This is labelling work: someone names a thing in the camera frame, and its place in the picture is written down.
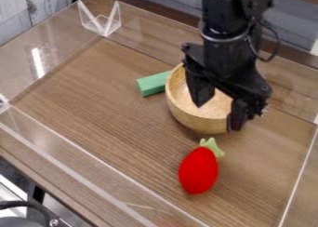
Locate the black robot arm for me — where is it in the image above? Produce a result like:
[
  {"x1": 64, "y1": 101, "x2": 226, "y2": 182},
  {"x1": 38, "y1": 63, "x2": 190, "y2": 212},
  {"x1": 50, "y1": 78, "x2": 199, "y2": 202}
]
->
[{"x1": 183, "y1": 0, "x2": 274, "y2": 130}]

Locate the black metal table bracket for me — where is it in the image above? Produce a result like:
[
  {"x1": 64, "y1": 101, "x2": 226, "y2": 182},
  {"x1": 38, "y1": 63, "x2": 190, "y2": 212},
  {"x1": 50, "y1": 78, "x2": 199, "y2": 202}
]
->
[{"x1": 27, "y1": 185, "x2": 72, "y2": 227}]

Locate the wooden bowl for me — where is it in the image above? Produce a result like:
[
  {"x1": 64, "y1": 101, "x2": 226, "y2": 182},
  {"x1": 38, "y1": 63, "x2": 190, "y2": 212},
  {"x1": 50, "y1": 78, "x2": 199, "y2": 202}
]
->
[{"x1": 166, "y1": 64, "x2": 233, "y2": 135}]

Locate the red felt strawberry toy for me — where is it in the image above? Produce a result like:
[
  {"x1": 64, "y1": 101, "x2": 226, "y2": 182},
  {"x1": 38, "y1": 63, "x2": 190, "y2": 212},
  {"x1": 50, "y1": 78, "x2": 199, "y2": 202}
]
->
[{"x1": 178, "y1": 138, "x2": 225, "y2": 194}]

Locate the black cable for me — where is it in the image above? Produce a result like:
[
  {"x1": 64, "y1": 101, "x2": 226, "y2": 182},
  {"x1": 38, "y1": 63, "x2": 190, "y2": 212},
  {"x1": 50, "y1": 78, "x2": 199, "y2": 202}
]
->
[{"x1": 247, "y1": 18, "x2": 281, "y2": 63}]

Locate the green foam block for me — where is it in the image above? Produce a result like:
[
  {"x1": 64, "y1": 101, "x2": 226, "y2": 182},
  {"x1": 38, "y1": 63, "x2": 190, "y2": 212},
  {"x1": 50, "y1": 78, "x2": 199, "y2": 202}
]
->
[{"x1": 137, "y1": 71, "x2": 170, "y2": 97}]

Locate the clear acrylic corner bracket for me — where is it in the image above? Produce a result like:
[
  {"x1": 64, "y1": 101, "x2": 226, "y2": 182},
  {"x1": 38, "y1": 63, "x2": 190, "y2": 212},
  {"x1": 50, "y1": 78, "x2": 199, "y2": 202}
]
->
[{"x1": 78, "y1": 1, "x2": 122, "y2": 37}]

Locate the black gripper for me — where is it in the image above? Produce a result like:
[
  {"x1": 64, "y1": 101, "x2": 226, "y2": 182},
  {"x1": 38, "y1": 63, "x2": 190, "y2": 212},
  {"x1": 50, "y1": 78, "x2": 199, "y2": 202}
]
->
[{"x1": 182, "y1": 35, "x2": 273, "y2": 131}]

